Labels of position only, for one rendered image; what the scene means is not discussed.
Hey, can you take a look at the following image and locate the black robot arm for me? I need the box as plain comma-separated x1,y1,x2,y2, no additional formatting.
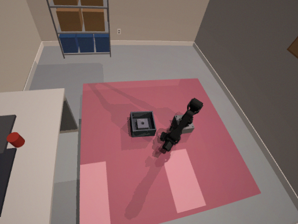
160,98,203,152

